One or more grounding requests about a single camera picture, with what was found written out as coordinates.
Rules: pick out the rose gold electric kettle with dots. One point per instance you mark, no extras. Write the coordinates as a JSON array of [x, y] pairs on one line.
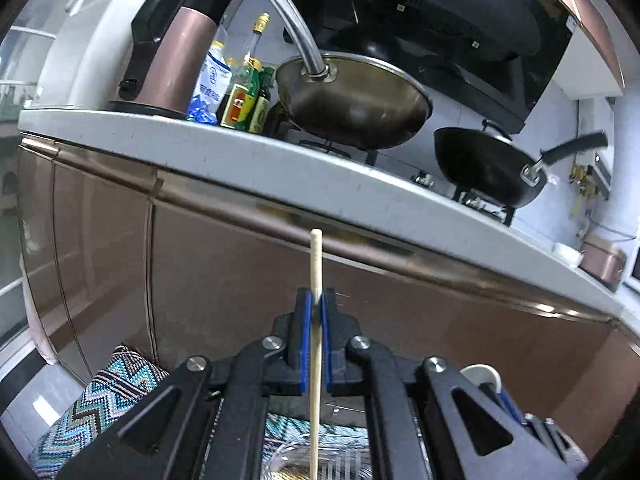
[[170, 60]]

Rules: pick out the red yellow label bottle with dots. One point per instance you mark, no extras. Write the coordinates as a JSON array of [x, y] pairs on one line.
[[239, 105]]

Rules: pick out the zigzag patterned cloth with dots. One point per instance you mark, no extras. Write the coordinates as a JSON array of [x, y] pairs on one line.
[[100, 400]]

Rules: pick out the wall utensil rack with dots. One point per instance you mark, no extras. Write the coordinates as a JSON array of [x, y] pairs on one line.
[[592, 180]]

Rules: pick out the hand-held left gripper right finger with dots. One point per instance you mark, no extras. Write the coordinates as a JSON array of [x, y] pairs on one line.
[[326, 345]]

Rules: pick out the black range hood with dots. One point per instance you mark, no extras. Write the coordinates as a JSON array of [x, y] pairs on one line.
[[450, 10]]

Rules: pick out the wooden chopstick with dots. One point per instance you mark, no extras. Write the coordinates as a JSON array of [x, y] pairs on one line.
[[316, 260]]

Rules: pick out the white blue salt bag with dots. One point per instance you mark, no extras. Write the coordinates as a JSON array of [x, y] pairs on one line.
[[210, 85]]

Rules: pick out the green oil bottle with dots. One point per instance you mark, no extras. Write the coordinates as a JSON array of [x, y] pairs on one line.
[[262, 105]]

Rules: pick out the brown kitchen cabinet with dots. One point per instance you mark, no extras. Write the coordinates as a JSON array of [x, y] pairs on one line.
[[200, 285]]

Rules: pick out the brown wall cabinet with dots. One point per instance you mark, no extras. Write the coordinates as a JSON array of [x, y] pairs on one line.
[[600, 35]]

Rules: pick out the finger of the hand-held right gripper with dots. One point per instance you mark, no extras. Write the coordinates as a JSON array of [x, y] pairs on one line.
[[511, 405]]

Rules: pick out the white bowl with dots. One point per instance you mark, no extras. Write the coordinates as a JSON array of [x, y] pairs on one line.
[[567, 254]]

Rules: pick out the gas stove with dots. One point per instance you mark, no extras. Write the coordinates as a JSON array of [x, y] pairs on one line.
[[400, 165]]

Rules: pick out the black wok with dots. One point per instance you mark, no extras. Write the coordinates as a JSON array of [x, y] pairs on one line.
[[475, 160]]

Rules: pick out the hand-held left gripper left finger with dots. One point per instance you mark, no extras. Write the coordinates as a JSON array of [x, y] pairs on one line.
[[306, 340]]

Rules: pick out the steel wok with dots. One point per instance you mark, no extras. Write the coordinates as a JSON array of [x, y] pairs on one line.
[[360, 105]]

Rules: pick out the clear bottle gold cap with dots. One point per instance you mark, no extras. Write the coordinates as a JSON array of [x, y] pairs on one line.
[[257, 40]]

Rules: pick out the pink rice cooker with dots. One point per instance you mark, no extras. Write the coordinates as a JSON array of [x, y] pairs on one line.
[[602, 262]]

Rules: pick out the glass sliding door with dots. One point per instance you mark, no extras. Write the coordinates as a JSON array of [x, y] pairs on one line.
[[10, 210]]

